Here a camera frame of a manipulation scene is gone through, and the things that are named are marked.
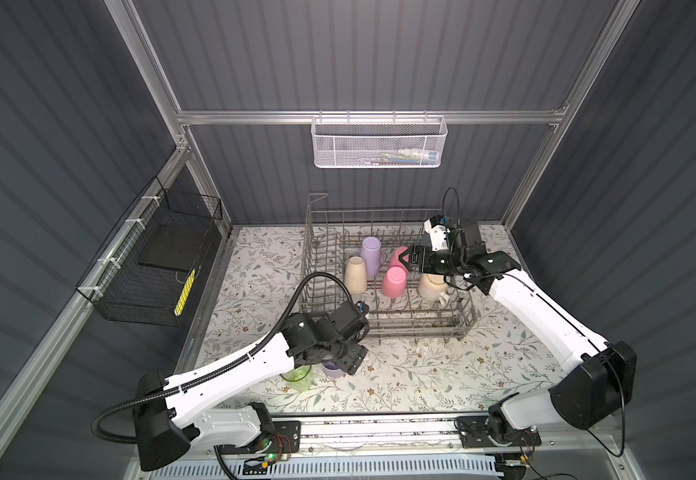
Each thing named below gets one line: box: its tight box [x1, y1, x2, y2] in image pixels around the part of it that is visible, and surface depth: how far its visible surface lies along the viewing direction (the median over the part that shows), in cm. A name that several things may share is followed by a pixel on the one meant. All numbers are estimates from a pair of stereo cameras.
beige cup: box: [344, 255, 367, 295], surface depth 94 cm
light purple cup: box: [360, 236, 381, 279], surface depth 96 cm
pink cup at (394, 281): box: [382, 265, 408, 298], surface depth 91 cm
